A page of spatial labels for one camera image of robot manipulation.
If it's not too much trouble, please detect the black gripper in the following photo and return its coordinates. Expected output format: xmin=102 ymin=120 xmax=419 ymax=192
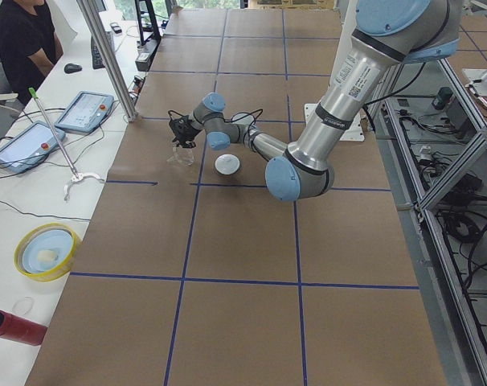
xmin=172 ymin=136 xmax=195 ymax=149

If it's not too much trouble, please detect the white enamel cup lid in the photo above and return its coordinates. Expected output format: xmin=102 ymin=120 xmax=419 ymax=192
xmin=215 ymin=154 xmax=240 ymax=175

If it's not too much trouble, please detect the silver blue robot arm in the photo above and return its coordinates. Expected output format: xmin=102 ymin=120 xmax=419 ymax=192
xmin=169 ymin=1 xmax=462 ymax=201

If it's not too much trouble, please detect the black box device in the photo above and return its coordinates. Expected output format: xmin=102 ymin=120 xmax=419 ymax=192
xmin=135 ymin=39 xmax=158 ymax=72

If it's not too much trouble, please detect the far blue teach pendant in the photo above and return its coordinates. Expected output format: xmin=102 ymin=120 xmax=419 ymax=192
xmin=55 ymin=91 xmax=114 ymax=134

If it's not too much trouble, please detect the blue teach pendant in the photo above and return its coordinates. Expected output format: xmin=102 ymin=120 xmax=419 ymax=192
xmin=55 ymin=91 xmax=114 ymax=134
xmin=0 ymin=121 xmax=59 ymax=173

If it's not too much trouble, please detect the black keyboard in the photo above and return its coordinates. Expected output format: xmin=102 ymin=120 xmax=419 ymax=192
xmin=90 ymin=38 xmax=104 ymax=69

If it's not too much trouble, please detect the reacher grabber stick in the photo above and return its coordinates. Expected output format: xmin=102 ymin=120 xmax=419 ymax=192
xmin=28 ymin=88 xmax=105 ymax=202

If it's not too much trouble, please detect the brown paper table cover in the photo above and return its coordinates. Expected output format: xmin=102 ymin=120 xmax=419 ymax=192
xmin=27 ymin=10 xmax=446 ymax=385

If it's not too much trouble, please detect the black computer mouse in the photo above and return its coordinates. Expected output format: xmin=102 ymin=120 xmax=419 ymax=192
xmin=63 ymin=63 xmax=83 ymax=74

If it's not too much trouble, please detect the near blue teach pendant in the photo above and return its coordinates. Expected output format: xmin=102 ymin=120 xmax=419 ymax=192
xmin=0 ymin=121 xmax=59 ymax=173

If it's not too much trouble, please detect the yellow tape roll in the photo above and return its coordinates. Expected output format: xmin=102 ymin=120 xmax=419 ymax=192
xmin=14 ymin=223 xmax=82 ymax=282

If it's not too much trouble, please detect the seated person black shirt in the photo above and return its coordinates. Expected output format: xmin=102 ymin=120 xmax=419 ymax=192
xmin=0 ymin=0 xmax=63 ymax=105

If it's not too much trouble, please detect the red cylinder bottle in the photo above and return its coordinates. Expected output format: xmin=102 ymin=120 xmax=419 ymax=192
xmin=0 ymin=310 xmax=47 ymax=346

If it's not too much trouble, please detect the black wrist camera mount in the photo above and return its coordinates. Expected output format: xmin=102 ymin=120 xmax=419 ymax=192
xmin=167 ymin=110 xmax=190 ymax=137

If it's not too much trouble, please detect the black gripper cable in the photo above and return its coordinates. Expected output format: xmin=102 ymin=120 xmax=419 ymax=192
xmin=220 ymin=107 xmax=265 ymax=150

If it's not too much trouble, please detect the aluminium frame post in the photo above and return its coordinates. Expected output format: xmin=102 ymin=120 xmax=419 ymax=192
xmin=77 ymin=0 xmax=137 ymax=122

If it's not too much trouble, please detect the aluminium side rail frame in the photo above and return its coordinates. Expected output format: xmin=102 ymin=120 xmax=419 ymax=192
xmin=371 ymin=11 xmax=487 ymax=386

